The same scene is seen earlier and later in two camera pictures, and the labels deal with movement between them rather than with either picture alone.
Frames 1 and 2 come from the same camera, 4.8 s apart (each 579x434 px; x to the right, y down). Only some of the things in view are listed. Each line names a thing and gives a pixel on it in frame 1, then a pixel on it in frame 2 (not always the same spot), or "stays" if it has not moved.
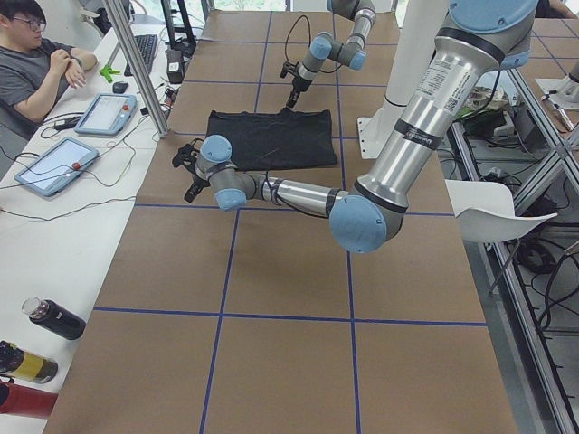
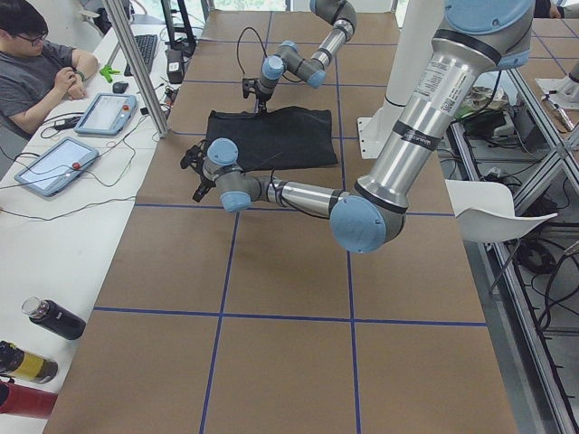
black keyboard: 147,45 stays
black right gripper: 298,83 -> 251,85
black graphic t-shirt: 287,139 stays
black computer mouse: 119,87 stays
